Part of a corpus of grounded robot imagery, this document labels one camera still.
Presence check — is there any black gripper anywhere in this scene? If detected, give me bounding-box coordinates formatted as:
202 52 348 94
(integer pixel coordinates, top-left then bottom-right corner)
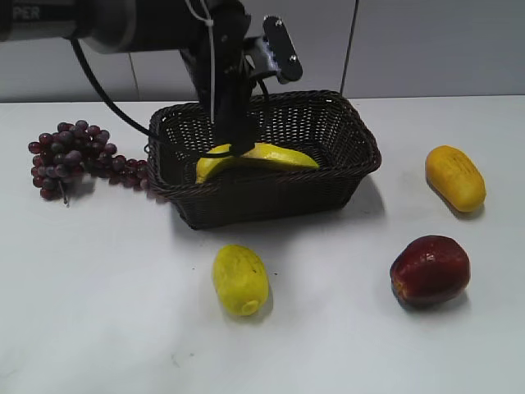
180 1 303 157

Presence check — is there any yellow banana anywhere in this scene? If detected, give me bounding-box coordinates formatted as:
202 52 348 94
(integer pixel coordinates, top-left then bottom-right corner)
195 143 320 184

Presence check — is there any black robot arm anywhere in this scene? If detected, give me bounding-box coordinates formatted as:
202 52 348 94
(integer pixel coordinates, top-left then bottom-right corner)
1 1 303 156

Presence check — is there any dark brown wicker basket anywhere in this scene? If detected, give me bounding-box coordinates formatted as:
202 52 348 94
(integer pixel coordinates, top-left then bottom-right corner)
148 90 381 229

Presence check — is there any white zip tie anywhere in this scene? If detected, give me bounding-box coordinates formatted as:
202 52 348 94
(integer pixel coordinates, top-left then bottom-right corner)
185 0 216 123

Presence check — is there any yellow lemon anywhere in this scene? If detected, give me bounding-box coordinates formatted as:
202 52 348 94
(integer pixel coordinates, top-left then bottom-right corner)
212 245 270 316

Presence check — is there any purple grape bunch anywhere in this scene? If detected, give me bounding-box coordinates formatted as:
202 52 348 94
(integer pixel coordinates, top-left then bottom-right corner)
28 120 167 205

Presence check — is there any orange yellow mango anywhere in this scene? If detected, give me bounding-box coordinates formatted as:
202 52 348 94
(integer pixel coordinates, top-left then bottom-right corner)
425 145 486 213

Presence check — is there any red apple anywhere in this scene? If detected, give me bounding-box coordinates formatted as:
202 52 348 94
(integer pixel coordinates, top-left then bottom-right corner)
390 235 471 308

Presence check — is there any black cable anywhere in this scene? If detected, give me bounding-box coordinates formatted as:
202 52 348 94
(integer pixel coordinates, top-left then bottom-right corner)
70 37 165 143

